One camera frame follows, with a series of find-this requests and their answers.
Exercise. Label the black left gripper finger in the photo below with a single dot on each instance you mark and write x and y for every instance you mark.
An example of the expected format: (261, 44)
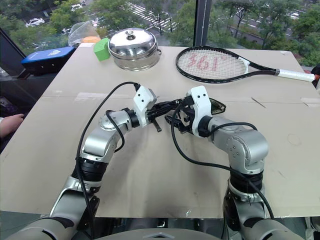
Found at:
(163, 113)

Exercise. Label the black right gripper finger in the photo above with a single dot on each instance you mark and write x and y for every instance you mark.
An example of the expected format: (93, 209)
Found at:
(171, 120)
(180, 129)
(172, 103)

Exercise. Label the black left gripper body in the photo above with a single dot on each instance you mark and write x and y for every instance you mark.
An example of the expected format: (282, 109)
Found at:
(153, 116)

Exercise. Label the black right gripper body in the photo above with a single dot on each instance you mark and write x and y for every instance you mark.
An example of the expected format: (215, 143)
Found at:
(186, 117)

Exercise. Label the black checkered pencil pouch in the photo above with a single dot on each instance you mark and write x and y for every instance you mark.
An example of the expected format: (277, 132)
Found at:
(218, 106)

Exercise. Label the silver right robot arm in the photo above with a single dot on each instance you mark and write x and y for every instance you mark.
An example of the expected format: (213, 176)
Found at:
(242, 145)

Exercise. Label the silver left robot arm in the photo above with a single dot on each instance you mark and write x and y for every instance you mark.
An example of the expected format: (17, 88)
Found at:
(100, 140)

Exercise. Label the bystander bare hand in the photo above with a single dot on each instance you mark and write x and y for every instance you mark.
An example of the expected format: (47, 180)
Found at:
(11, 123)

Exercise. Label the stainless steel pot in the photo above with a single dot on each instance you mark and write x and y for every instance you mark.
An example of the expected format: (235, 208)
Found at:
(140, 63)

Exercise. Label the domed steel pot lid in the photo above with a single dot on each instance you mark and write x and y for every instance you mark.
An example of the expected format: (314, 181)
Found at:
(131, 43)

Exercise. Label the green box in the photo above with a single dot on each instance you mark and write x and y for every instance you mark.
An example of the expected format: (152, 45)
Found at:
(101, 50)

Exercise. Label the orange object in bag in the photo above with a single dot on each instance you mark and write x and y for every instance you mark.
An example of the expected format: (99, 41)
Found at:
(91, 39)

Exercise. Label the grey rounded shape below table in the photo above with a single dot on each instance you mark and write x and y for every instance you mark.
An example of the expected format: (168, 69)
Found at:
(160, 235)

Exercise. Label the clear plastic bag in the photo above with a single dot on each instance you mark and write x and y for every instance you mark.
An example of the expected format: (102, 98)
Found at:
(78, 30)

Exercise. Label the black and white tennis racket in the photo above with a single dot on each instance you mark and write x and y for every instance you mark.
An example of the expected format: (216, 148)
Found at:
(292, 73)

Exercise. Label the blue and black device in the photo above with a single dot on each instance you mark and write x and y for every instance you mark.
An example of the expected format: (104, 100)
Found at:
(46, 58)

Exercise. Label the person at picture edge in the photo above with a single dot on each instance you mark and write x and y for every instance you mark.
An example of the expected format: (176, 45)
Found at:
(317, 73)

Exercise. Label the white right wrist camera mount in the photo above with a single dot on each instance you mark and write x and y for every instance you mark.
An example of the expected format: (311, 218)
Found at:
(201, 105)

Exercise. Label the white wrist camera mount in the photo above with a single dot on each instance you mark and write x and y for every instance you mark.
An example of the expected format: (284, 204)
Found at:
(142, 100)
(201, 105)

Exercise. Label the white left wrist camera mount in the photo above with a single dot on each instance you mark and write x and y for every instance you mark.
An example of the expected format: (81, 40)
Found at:
(142, 100)

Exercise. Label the black window frame post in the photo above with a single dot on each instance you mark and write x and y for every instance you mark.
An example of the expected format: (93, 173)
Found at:
(203, 22)

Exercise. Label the black slanted window frame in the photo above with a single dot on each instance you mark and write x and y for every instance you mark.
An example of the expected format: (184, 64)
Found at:
(10, 50)

